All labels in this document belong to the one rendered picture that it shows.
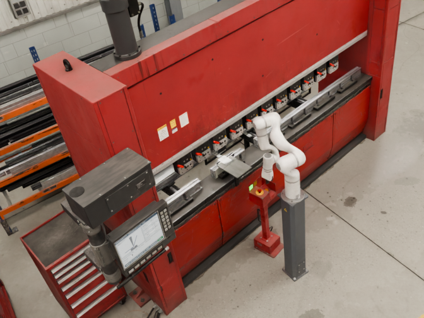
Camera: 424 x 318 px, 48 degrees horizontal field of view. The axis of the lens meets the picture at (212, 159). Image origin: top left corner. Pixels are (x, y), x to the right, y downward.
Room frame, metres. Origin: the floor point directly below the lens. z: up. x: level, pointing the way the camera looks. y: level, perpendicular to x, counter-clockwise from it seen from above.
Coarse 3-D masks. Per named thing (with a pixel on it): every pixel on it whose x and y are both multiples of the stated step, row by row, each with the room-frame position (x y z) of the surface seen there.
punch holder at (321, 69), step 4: (324, 64) 4.13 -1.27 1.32; (320, 68) 4.09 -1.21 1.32; (324, 68) 4.13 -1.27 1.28; (316, 72) 4.06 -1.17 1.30; (320, 72) 4.09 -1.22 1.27; (324, 72) 4.13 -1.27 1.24; (316, 76) 4.06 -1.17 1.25; (320, 76) 4.08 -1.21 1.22; (324, 76) 4.13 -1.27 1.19; (316, 80) 4.06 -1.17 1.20; (320, 80) 4.08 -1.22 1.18
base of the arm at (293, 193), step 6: (288, 186) 2.68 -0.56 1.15; (294, 186) 2.67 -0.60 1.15; (282, 192) 2.76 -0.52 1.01; (288, 192) 2.68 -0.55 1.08; (294, 192) 2.67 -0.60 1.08; (300, 192) 2.73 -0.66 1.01; (282, 198) 2.70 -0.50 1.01; (288, 198) 2.68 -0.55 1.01; (294, 198) 2.67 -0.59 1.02; (300, 198) 2.66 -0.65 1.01
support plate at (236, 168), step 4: (232, 156) 3.34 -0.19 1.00; (236, 160) 3.28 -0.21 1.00; (220, 164) 3.27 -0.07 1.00; (224, 164) 3.26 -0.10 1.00; (232, 164) 3.24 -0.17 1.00; (236, 164) 3.23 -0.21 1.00; (240, 164) 3.22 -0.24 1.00; (244, 164) 3.21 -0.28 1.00; (224, 168) 3.20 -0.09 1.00; (228, 168) 3.19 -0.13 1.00; (232, 168) 3.18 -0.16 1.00; (236, 168) 3.17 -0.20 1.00; (240, 168) 3.16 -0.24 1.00; (244, 168) 3.15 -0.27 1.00; (248, 168) 3.14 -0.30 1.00; (228, 172) 3.14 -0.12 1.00; (232, 172) 3.13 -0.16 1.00; (236, 172) 3.12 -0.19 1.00; (240, 172) 3.11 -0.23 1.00; (244, 172) 3.10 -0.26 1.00; (236, 176) 3.07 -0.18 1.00
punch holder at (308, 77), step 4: (312, 72) 4.02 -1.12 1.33; (304, 76) 3.95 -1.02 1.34; (308, 76) 3.98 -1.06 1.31; (312, 76) 4.02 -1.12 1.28; (300, 80) 3.97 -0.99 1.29; (304, 80) 3.94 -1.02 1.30; (308, 80) 3.98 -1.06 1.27; (312, 80) 4.01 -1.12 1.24; (300, 84) 3.98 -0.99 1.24; (304, 84) 3.95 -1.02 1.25; (308, 84) 3.99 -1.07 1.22; (312, 84) 4.02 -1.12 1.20; (304, 88) 3.94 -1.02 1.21; (308, 88) 3.97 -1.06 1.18
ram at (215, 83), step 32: (320, 0) 4.08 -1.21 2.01; (352, 0) 4.38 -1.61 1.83; (256, 32) 3.60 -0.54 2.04; (288, 32) 3.83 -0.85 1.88; (320, 32) 4.09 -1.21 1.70; (352, 32) 4.40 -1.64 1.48; (192, 64) 3.19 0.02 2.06; (224, 64) 3.37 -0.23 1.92; (256, 64) 3.58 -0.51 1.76; (288, 64) 3.82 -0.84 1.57; (320, 64) 4.09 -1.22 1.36; (160, 96) 3.00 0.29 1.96; (192, 96) 3.16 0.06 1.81; (224, 96) 3.35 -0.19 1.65; (256, 96) 3.56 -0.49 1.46; (192, 128) 3.13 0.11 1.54; (224, 128) 3.32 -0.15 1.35; (160, 160) 2.92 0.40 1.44
